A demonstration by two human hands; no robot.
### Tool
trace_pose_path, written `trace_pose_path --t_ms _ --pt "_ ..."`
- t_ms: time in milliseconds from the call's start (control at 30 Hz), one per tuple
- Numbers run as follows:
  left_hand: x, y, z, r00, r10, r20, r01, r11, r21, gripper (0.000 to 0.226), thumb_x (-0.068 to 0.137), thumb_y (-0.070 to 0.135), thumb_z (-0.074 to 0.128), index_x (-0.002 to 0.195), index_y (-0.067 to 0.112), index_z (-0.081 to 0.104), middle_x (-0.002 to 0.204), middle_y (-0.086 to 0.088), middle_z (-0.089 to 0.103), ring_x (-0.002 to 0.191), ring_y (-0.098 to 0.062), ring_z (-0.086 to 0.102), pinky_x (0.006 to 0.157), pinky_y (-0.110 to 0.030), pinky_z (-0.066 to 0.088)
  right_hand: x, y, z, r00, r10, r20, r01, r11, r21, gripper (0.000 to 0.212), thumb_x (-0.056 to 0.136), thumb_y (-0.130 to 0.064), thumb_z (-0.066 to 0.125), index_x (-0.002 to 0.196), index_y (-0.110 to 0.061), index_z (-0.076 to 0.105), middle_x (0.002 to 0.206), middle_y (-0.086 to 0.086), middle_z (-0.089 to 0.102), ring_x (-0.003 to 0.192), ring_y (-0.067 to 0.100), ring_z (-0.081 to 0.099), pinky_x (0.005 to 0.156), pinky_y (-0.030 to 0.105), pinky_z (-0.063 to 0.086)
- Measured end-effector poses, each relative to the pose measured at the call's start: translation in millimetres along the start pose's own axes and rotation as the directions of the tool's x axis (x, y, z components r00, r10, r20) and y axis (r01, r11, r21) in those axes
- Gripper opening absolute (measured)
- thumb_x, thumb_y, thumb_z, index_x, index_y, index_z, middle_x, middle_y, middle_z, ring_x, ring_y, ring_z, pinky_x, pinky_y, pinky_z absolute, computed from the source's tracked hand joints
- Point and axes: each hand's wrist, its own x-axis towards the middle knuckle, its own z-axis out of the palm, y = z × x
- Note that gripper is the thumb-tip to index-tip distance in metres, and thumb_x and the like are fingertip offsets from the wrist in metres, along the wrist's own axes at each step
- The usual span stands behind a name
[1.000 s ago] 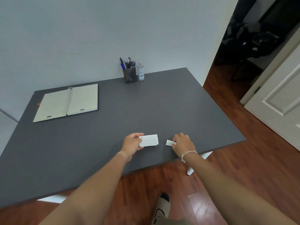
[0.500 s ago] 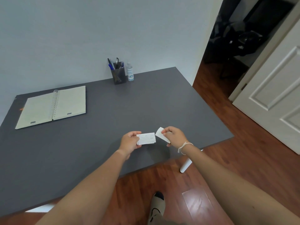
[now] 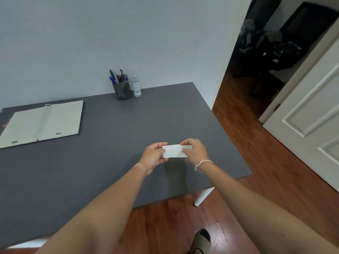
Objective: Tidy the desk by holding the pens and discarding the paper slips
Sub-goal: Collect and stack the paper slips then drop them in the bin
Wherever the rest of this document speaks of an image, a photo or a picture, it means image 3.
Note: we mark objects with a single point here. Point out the person's left hand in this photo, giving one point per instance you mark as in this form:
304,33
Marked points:
151,157

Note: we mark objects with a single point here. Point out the person's right thumb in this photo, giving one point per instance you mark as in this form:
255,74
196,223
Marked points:
185,141

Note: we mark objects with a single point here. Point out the person's left thumb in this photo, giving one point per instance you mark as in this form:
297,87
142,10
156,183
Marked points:
159,145

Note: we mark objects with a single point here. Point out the white panel door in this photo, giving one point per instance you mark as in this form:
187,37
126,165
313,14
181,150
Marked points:
309,119

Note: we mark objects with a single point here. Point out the black pen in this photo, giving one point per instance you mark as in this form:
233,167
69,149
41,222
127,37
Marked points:
120,76

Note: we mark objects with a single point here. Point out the person's right forearm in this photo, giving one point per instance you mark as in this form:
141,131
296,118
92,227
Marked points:
264,211

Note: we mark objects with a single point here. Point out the blue pen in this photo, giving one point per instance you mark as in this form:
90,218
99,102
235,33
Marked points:
113,79

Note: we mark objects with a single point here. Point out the grey table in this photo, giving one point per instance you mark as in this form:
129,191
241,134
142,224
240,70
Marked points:
114,145

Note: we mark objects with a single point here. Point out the white paper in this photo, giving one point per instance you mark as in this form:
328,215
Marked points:
174,151

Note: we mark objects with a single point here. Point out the black bag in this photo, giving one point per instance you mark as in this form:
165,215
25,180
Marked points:
287,54

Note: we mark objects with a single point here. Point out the person's foot in slipper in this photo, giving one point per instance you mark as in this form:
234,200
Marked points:
201,242

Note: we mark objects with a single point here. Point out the clear sanitizer bottle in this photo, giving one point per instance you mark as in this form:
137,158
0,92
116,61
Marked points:
136,87

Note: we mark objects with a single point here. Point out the dark mesh pen holder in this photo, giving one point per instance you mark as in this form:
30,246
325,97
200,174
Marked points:
122,90

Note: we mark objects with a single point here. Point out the open spiral notebook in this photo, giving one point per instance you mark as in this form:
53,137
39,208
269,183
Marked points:
41,124

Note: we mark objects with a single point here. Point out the person's left forearm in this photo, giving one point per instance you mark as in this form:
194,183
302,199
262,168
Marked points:
98,214

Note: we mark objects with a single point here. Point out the white table leg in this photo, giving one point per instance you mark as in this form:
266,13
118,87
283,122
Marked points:
203,196

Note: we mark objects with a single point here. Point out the person's right hand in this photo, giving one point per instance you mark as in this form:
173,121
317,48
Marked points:
197,153

